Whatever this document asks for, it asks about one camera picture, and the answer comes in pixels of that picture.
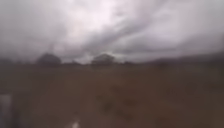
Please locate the dark tree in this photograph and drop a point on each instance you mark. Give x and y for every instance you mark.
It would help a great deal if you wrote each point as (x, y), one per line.
(103, 59)
(48, 59)

